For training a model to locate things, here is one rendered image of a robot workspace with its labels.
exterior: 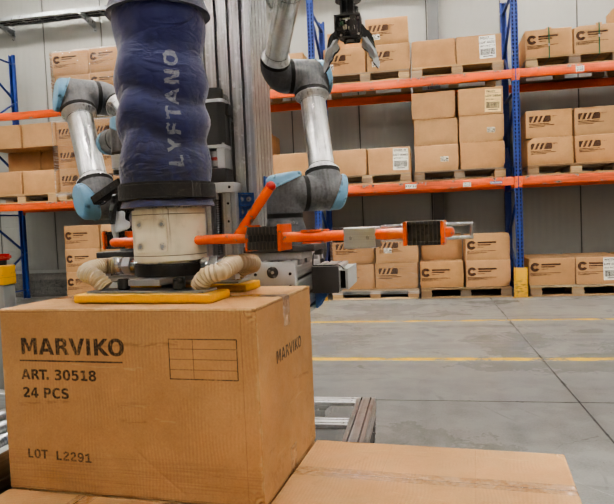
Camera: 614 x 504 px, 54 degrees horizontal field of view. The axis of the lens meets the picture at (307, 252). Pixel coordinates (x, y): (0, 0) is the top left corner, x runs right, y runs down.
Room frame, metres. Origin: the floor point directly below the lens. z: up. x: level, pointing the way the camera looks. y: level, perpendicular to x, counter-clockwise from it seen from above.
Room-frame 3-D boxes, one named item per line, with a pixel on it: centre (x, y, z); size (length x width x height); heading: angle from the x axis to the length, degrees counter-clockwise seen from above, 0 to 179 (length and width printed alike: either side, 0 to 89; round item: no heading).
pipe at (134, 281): (1.44, 0.32, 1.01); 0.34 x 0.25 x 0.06; 73
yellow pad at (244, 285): (1.53, 0.30, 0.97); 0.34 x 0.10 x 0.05; 73
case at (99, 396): (1.43, 0.34, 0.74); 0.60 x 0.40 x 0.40; 75
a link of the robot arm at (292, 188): (1.95, 0.06, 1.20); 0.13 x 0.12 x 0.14; 105
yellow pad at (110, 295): (1.35, 0.35, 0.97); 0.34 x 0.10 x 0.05; 73
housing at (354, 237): (1.31, -0.12, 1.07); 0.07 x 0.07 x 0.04; 73
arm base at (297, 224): (1.95, 0.07, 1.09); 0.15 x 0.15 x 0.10
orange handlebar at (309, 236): (1.50, 0.10, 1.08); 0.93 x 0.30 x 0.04; 73
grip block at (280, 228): (1.37, 0.09, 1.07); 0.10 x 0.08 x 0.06; 163
